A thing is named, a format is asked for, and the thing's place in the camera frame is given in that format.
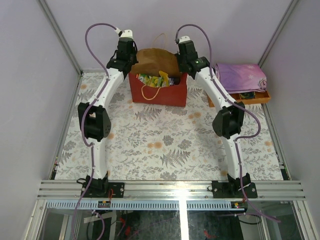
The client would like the red brown paper bag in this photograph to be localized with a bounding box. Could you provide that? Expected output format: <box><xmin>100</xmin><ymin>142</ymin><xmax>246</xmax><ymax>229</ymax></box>
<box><xmin>128</xmin><ymin>47</ymin><xmax>187</xmax><ymax>107</ymax></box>

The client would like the green Fox's candy bag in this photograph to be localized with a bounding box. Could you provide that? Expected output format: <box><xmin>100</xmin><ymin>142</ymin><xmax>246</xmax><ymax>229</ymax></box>
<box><xmin>135</xmin><ymin>73</ymin><xmax>161</xmax><ymax>88</ymax></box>

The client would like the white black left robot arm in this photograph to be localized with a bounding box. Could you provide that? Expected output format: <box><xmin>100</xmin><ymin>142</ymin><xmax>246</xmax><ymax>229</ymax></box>
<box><xmin>77</xmin><ymin>36</ymin><xmax>138</xmax><ymax>198</ymax></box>

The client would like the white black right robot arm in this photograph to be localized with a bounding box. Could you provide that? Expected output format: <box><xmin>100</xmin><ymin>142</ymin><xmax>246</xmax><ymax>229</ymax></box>
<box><xmin>175</xmin><ymin>36</ymin><xmax>251</xmax><ymax>198</ymax></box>

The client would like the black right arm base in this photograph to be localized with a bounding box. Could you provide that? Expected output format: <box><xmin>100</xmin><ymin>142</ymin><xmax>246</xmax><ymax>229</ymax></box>
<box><xmin>211</xmin><ymin>173</ymin><xmax>258</xmax><ymax>199</ymax></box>

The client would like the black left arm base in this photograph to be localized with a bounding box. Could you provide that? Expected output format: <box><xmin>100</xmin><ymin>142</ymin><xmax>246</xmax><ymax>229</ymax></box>
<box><xmin>83</xmin><ymin>175</ymin><xmax>125</xmax><ymax>199</ymax></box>

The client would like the purple Fox's candy bag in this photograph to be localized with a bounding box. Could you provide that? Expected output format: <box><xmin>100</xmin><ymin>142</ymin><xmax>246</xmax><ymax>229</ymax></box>
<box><xmin>169</xmin><ymin>77</ymin><xmax>181</xmax><ymax>86</ymax></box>

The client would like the yellow snack packet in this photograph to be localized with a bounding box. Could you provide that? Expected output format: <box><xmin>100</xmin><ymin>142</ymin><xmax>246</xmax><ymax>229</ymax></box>
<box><xmin>158</xmin><ymin>70</ymin><xmax>170</xmax><ymax>88</ymax></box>

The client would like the purple princess print cloth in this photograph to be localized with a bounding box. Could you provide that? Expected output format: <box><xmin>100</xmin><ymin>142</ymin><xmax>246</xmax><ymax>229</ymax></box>
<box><xmin>215</xmin><ymin>63</ymin><xmax>267</xmax><ymax>94</ymax></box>

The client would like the dark green gold packet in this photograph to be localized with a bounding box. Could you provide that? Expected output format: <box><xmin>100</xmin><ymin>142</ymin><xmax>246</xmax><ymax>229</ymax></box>
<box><xmin>239</xmin><ymin>91</ymin><xmax>256</xmax><ymax>100</ymax></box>

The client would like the orange wooden compartment tray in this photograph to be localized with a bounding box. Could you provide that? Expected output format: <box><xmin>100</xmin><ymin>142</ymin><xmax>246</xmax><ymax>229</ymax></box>
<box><xmin>206</xmin><ymin>91</ymin><xmax>271</xmax><ymax>108</ymax></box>

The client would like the aluminium front rail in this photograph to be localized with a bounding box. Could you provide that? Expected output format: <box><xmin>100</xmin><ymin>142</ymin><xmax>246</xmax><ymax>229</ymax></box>
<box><xmin>37</xmin><ymin>180</ymin><xmax>306</xmax><ymax>201</ymax></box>

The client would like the blue grey cable duct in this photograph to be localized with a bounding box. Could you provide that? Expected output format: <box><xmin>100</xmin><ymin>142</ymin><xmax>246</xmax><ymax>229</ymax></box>
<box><xmin>46</xmin><ymin>200</ymin><xmax>246</xmax><ymax>212</ymax></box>

